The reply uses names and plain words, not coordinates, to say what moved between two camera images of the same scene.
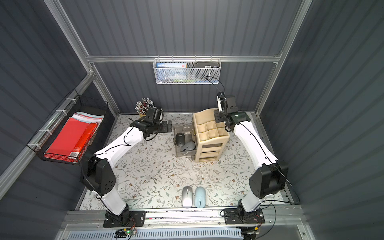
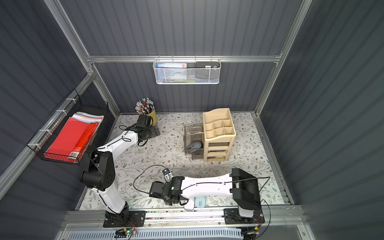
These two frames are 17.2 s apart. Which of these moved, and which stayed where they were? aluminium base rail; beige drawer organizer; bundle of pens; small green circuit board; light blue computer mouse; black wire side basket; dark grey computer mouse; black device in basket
Moved: beige drawer organizer; dark grey computer mouse
Stayed: aluminium base rail; black wire side basket; black device in basket; light blue computer mouse; small green circuit board; bundle of pens
